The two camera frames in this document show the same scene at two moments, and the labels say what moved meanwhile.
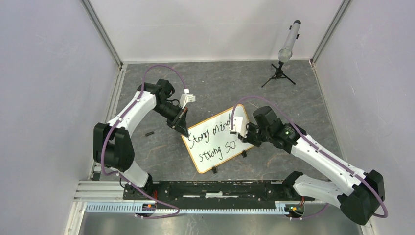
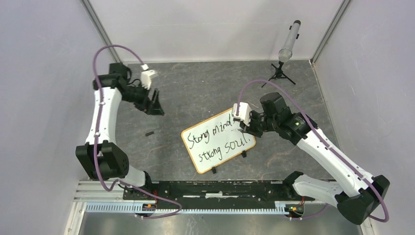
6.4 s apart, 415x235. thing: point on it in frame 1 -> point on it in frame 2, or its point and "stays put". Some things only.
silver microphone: x=285 y=55 stays put
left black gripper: x=180 y=127 -> x=152 y=107
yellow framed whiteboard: x=211 y=143 stays put
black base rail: x=220 y=195 stays put
